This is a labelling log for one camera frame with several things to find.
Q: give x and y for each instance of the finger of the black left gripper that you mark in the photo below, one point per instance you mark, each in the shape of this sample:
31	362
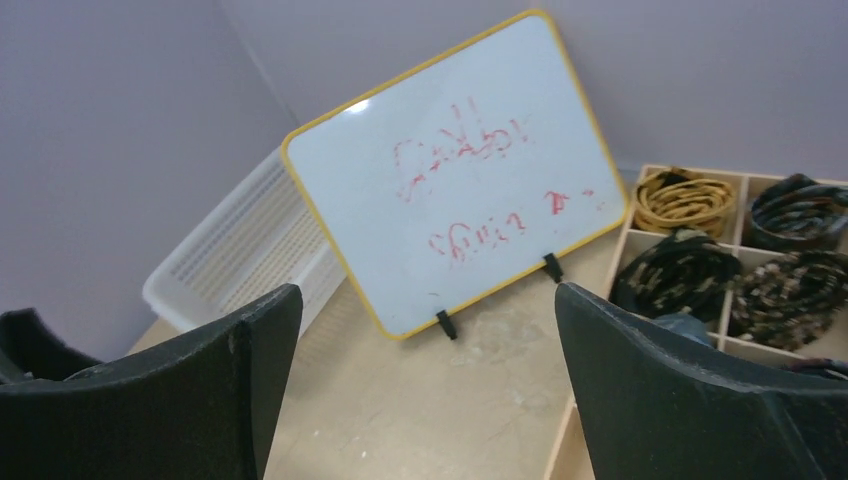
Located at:
31	351

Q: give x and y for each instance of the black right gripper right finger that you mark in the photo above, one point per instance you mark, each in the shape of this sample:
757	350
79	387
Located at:
656	405

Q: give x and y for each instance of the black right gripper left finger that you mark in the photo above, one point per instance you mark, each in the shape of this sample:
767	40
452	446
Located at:
202	405

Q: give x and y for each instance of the navy floral patterned tie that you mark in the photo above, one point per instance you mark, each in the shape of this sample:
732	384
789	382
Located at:
822	367

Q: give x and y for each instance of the grey rolled tie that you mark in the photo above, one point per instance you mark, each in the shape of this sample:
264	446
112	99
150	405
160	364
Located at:
686	326

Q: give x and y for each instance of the black gold rolled tie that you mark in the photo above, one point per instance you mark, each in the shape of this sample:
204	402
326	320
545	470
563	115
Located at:
685	272

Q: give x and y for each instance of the dark olive rolled tie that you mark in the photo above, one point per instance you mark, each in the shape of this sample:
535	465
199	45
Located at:
790	301

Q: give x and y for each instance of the wooden compartment tray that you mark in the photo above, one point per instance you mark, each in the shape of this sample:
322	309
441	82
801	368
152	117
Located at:
717	348

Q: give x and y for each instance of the white plastic basket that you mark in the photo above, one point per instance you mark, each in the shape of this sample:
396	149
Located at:
260	236

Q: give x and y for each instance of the yellow rolled tie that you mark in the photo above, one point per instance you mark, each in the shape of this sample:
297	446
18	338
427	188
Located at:
675	198

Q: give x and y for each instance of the white board with yellow frame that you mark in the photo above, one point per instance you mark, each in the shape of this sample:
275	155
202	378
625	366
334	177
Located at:
461	176

